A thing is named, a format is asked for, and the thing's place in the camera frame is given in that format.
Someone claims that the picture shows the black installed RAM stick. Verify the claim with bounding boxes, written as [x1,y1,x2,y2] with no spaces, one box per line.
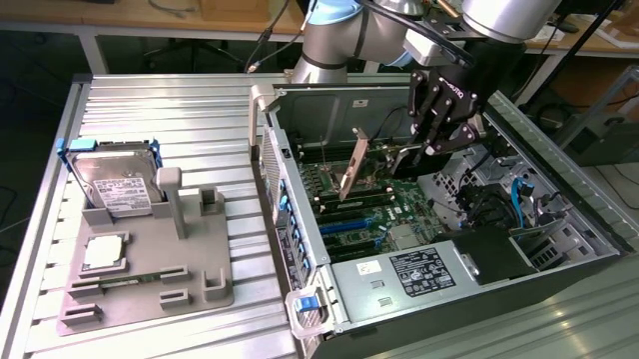
[316,191,396,215]

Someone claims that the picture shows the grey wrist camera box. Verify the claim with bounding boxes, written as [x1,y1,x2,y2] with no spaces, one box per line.
[403,27,451,67]

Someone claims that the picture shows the CPU socket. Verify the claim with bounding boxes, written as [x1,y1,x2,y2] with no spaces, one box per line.
[324,163,375,194]

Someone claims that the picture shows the graphics card with black fan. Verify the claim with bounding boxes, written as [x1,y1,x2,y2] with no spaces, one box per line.
[337,126,454,202]

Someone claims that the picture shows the blue expansion slot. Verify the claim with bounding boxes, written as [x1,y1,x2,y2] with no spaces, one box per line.
[316,218,375,236]

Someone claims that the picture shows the green motherboard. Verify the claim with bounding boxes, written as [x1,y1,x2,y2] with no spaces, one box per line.
[297,147,454,263]

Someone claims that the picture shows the blue wire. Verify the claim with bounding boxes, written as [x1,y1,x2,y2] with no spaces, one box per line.
[508,177,536,230]

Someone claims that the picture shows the black power cable bundle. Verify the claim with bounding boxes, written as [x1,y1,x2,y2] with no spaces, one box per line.
[458,182,516,230]

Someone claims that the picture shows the grey power supply unit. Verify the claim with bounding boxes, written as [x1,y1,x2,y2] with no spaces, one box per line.
[327,240,484,325]

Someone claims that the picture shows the dark grey box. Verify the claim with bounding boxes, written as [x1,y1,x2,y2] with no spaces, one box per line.
[563,111,639,168]

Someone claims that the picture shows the black tripod pole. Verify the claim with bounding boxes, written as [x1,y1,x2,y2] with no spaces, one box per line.
[514,0,626,106]

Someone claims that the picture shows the wooden workbench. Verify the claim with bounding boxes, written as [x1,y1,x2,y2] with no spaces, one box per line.
[0,0,639,75]

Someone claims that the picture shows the perforated metal disk bay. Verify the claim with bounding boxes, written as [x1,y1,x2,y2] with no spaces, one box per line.
[416,149,502,188]

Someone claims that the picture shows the green RAM stick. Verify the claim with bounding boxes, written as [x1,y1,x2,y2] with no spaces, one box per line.
[97,271,164,289]

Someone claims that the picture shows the silver CPU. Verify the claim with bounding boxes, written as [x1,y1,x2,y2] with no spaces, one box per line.
[81,235,127,271]

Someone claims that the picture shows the grey plastic parts rack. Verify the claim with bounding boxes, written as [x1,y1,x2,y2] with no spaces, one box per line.
[56,166,237,337]

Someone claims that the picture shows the hard disk in blue caddy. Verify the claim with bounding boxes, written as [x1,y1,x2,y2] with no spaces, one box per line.
[52,136,167,219]

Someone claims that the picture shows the open black PC case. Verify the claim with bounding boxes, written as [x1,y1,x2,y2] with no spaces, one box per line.
[248,82,634,359]

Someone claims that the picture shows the silver chipset heatsink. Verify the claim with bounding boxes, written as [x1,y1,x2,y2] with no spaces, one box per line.
[387,225,422,251]

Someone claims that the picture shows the blue case latch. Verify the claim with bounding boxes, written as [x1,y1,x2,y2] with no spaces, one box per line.
[292,295,320,313]

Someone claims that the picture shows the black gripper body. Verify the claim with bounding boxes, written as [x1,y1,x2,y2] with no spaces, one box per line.
[431,40,526,117]

